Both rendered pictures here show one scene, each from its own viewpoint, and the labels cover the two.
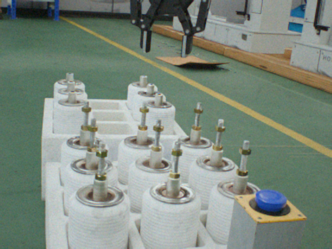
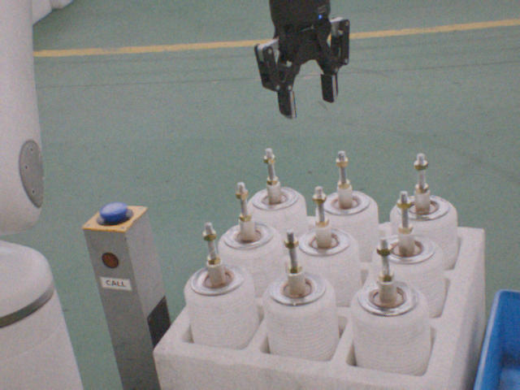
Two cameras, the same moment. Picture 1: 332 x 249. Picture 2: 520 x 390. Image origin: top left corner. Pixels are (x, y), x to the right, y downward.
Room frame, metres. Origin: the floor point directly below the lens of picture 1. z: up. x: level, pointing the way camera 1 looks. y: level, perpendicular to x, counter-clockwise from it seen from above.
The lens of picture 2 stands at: (1.36, -0.80, 0.84)
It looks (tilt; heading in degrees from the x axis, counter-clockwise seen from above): 27 degrees down; 131
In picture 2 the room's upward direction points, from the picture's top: 8 degrees counter-clockwise
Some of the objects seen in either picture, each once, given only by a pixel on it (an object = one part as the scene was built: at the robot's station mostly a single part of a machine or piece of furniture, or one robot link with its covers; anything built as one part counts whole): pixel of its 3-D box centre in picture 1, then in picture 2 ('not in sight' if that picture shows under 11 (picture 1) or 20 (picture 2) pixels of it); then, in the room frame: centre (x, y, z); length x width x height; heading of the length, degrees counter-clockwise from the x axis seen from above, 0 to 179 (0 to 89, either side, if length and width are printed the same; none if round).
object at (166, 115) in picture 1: (155, 135); not in sight; (1.22, 0.01, 0.16); 0.10 x 0.10 x 0.18
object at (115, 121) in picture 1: (108, 144); not in sight; (1.31, 0.16, 0.09); 0.39 x 0.39 x 0.18; 14
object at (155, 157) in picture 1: (155, 158); (323, 234); (0.78, 0.01, 0.26); 0.02 x 0.02 x 0.03
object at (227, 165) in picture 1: (215, 163); (297, 289); (0.82, -0.11, 0.25); 0.08 x 0.08 x 0.01
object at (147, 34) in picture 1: (147, 41); (328, 88); (0.79, 0.04, 0.48); 0.02 x 0.01 x 0.04; 163
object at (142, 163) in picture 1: (155, 165); (324, 242); (0.78, 0.01, 0.25); 0.08 x 0.08 x 0.01
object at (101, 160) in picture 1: (101, 165); (270, 171); (0.64, 0.09, 0.30); 0.01 x 0.01 x 0.08; 89
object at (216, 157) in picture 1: (216, 157); (296, 280); (0.82, -0.11, 0.26); 0.02 x 0.02 x 0.03
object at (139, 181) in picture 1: (151, 208); (330, 295); (0.78, 0.01, 0.16); 0.10 x 0.10 x 0.18
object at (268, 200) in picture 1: (270, 202); (114, 214); (0.53, -0.15, 0.32); 0.04 x 0.04 x 0.02
